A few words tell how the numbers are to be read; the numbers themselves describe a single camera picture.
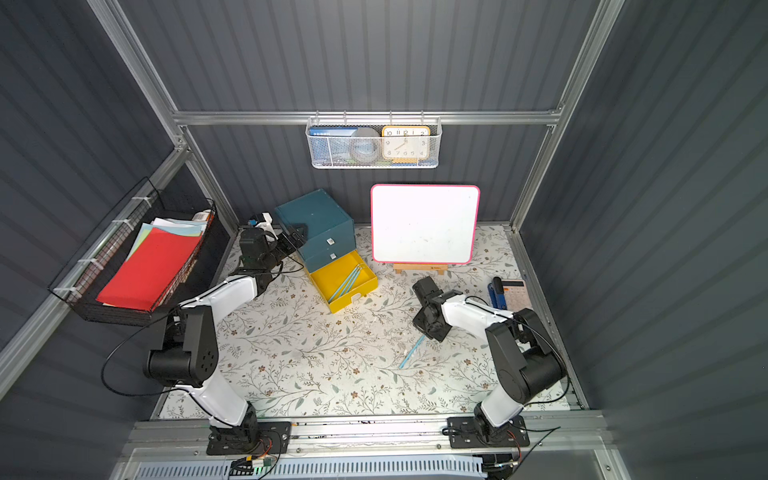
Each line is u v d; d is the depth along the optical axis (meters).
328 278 1.01
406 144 0.89
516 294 0.99
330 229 0.90
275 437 0.73
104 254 0.66
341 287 1.02
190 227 0.78
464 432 0.73
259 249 0.73
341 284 1.02
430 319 0.77
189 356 0.48
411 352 0.88
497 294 0.97
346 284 1.02
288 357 0.87
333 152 0.86
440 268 1.03
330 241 0.91
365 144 0.91
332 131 0.86
